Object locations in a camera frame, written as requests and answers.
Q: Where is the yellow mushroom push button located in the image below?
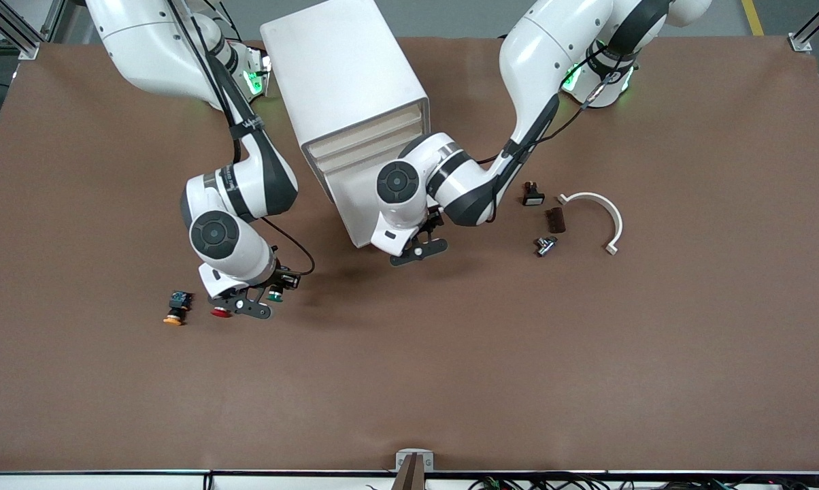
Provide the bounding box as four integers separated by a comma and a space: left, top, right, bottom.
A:
163, 291, 193, 327

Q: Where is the white drawer cabinet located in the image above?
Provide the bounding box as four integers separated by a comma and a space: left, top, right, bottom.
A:
259, 0, 433, 205

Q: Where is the white semicircular clamp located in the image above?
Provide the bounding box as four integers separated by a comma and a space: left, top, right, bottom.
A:
557, 192, 624, 256

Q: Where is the brown tapered pole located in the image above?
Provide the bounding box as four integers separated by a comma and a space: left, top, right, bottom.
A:
390, 453, 427, 490

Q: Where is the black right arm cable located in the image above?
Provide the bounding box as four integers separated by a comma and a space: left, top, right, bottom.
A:
168, 0, 316, 277

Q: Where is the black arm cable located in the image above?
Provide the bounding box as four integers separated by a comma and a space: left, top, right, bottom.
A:
476, 41, 638, 165
168, 0, 316, 277

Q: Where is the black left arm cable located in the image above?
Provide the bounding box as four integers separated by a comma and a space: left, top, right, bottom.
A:
476, 41, 638, 165

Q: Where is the white table edge rail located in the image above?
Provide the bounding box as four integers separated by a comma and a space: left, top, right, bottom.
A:
0, 470, 819, 490

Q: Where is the black cable bundle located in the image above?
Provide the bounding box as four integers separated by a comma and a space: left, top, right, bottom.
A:
365, 473, 819, 490

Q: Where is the aluminium frame profile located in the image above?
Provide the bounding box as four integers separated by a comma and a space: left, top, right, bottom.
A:
790, 0, 819, 54
0, 0, 67, 61

